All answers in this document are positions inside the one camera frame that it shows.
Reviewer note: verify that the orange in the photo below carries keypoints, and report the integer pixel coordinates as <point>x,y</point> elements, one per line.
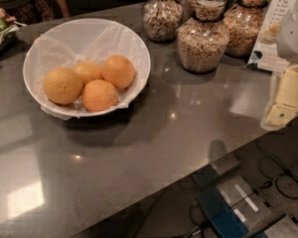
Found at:
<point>99,95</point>
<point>88,71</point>
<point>62,85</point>
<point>119,71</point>

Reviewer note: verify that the person in patterned clothing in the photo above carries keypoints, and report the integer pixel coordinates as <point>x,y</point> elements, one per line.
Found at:
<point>29,11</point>

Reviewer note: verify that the blue and grey floor equipment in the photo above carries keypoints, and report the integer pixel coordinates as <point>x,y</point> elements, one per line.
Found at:
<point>246,197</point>

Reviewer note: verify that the front glass cereal jar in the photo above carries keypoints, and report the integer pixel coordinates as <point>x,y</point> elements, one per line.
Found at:
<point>202,40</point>

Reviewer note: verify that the white paper bowl liner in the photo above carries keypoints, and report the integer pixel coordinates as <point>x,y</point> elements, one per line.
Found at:
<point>120,40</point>

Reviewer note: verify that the right glass cereal jar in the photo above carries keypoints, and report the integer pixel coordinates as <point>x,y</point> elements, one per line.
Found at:
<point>243,20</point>

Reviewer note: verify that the white bowl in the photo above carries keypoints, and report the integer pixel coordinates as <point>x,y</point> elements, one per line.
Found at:
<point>73,37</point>

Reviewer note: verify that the person hand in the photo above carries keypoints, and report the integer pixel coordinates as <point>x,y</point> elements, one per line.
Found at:
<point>6,17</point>

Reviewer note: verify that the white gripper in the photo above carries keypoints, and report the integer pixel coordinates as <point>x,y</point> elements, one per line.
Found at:
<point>295,37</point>

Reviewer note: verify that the white allergen sign card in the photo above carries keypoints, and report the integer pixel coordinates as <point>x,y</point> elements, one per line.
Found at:
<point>264,54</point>

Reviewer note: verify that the left glass cereal jar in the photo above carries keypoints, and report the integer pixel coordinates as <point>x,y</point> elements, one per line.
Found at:
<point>161,19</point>

